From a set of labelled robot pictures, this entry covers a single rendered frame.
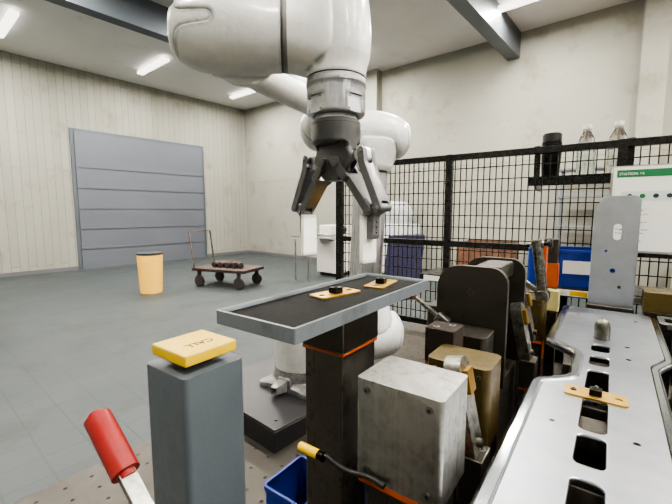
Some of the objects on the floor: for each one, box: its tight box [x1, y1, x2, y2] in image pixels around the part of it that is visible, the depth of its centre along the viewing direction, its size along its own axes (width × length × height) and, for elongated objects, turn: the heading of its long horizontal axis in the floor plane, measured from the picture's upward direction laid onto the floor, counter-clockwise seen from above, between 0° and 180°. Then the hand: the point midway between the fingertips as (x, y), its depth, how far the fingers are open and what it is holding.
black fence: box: [336, 135, 672, 325], centre depth 163 cm, size 14×197×155 cm
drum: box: [136, 251, 163, 294], centre depth 604 cm, size 39×39×64 cm
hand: (336, 252), depth 60 cm, fingers open, 13 cm apart
